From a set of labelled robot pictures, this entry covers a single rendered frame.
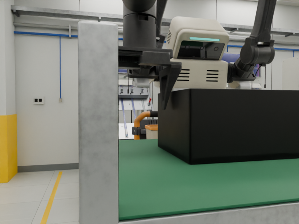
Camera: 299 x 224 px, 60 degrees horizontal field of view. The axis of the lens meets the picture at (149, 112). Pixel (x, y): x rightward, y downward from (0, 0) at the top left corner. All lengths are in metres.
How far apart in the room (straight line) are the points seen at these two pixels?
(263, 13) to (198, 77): 0.32
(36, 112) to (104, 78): 4.19
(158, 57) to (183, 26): 0.59
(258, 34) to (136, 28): 0.70
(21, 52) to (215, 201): 4.33
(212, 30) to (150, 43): 0.63
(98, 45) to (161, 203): 0.15
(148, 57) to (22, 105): 4.05
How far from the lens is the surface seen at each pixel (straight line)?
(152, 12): 0.46
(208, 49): 1.05
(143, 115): 1.45
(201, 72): 1.05
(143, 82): 0.99
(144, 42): 0.43
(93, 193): 0.21
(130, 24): 0.45
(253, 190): 0.30
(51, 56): 4.41
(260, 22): 1.08
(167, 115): 0.48
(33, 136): 4.42
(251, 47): 1.06
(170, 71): 0.44
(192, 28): 1.02
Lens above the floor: 1.04
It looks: 2 degrees down
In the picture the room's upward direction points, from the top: straight up
